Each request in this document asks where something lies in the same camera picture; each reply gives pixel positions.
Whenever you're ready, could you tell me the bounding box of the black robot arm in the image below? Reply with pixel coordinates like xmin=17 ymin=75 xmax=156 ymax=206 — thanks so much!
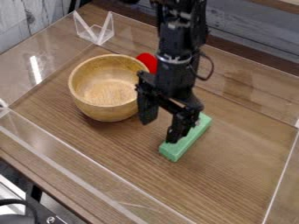
xmin=135 ymin=0 xmax=210 ymax=144

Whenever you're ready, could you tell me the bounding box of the green rectangular block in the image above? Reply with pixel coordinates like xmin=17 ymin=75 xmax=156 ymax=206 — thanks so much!
xmin=159 ymin=113 xmax=212 ymax=162

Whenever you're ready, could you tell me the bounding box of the brown wooden bowl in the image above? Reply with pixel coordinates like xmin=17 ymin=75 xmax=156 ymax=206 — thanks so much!
xmin=68 ymin=53 xmax=148 ymax=122

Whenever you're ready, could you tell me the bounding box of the clear acrylic corner bracket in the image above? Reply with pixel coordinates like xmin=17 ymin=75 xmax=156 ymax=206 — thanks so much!
xmin=72 ymin=11 xmax=115 ymax=46

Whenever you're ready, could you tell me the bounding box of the black metal table frame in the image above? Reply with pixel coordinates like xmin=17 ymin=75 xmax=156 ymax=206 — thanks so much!
xmin=23 ymin=185 xmax=71 ymax=224

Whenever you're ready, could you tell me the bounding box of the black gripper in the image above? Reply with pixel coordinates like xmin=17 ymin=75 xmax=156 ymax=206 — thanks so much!
xmin=136 ymin=55 xmax=203 ymax=144

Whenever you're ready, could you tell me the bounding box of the black cable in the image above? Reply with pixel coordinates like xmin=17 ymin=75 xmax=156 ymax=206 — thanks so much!
xmin=0 ymin=199 xmax=39 ymax=224

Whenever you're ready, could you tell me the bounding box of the red plush strawberry toy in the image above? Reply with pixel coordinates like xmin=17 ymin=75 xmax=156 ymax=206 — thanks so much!
xmin=136 ymin=52 xmax=157 ymax=74

